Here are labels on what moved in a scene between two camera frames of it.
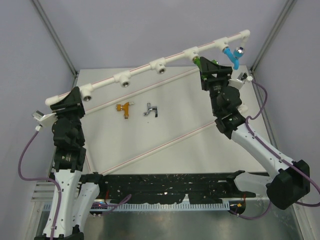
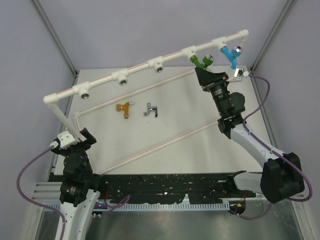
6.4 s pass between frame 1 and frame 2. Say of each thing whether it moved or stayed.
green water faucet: moved
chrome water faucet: stayed
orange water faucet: stayed
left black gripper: moved
